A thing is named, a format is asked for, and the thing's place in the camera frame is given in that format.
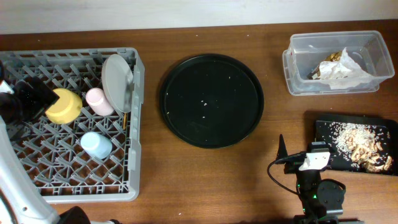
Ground yellow bowl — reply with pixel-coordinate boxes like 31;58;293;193
45;88;83;124

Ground pink plastic cup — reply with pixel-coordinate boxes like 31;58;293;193
86;88;114;116

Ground food scraps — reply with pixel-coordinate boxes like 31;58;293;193
322;122;394;175

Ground light blue plastic cup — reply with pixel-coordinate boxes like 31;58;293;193
80;132;113;159

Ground gold foil wrapper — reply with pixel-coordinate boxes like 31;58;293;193
307;51;342;80

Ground grey plate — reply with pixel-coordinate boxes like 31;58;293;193
101;54;134;113

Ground wooden chopstick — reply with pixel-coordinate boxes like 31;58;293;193
123;113;127;130

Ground white napkin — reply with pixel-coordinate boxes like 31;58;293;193
316;48;373;90

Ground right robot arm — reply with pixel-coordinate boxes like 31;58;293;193
275;136;346;224

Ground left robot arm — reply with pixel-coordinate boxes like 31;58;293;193
1;75;92;223

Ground grey dishwasher rack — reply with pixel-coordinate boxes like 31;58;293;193
1;47;145;203

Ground black bin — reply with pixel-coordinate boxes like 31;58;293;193
315;114;397;176

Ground round black tray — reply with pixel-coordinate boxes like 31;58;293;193
159;54;264;149

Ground clear plastic bin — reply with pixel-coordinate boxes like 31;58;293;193
282;30;395;96

